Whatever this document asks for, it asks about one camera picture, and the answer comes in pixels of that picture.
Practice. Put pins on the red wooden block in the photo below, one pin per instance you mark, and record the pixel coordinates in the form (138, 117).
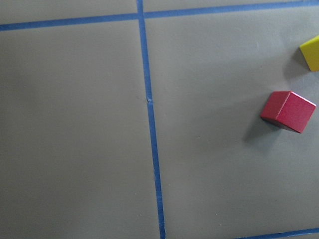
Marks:
(288, 110)

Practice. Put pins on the yellow wooden block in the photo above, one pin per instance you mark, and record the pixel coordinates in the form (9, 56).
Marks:
(310, 52)

